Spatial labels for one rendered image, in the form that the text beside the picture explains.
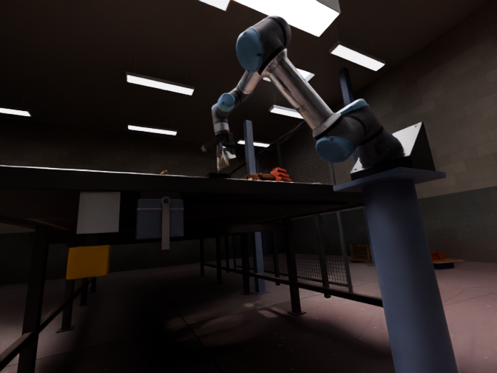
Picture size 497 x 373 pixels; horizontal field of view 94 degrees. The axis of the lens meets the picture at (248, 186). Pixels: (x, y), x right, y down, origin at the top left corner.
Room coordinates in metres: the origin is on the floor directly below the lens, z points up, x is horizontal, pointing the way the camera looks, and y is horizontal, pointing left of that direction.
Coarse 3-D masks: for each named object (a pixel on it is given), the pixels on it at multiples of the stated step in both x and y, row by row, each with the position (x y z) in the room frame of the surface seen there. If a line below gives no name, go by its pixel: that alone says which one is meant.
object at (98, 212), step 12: (84, 192) 0.64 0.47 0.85; (96, 192) 0.65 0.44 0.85; (108, 192) 0.67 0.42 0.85; (120, 192) 0.68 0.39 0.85; (84, 204) 0.64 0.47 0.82; (96, 204) 0.65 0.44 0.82; (108, 204) 0.67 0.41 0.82; (84, 216) 0.64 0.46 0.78; (96, 216) 0.65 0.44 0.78; (108, 216) 0.67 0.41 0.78; (84, 228) 0.64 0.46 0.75; (96, 228) 0.66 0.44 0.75; (108, 228) 0.67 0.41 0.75
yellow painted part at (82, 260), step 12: (96, 240) 0.66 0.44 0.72; (72, 252) 0.61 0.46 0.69; (84, 252) 0.62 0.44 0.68; (96, 252) 0.64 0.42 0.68; (108, 252) 0.65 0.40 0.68; (72, 264) 0.61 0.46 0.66; (84, 264) 0.62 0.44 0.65; (96, 264) 0.64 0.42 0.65; (108, 264) 0.66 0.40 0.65; (72, 276) 0.61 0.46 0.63; (84, 276) 0.63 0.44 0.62; (96, 276) 0.64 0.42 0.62
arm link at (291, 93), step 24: (264, 24) 0.60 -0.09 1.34; (240, 48) 0.63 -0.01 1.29; (264, 48) 0.60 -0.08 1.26; (264, 72) 0.66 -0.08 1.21; (288, 72) 0.64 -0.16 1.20; (288, 96) 0.69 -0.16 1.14; (312, 96) 0.67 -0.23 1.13; (312, 120) 0.71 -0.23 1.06; (336, 120) 0.69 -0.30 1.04; (336, 144) 0.70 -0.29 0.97
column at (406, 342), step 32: (384, 192) 0.79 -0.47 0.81; (384, 224) 0.81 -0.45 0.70; (416, 224) 0.78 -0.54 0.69; (384, 256) 0.83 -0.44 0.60; (416, 256) 0.78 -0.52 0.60; (384, 288) 0.85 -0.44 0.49; (416, 288) 0.78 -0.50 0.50; (416, 320) 0.79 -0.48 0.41; (416, 352) 0.79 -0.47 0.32; (448, 352) 0.78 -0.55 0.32
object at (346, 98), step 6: (342, 72) 4.71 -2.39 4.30; (348, 72) 4.73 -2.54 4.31; (342, 78) 4.74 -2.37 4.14; (348, 78) 4.71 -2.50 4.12; (342, 84) 4.76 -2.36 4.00; (348, 84) 4.70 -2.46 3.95; (342, 90) 4.79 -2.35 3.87; (348, 90) 4.68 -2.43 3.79; (348, 96) 4.68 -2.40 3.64; (348, 102) 4.70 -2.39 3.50; (354, 156) 4.79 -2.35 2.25; (366, 216) 4.77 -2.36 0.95; (366, 222) 4.79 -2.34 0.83; (372, 246) 4.76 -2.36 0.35; (372, 252) 4.78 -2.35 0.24; (372, 258) 4.80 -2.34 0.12; (366, 264) 4.84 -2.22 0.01; (372, 264) 4.77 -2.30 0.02
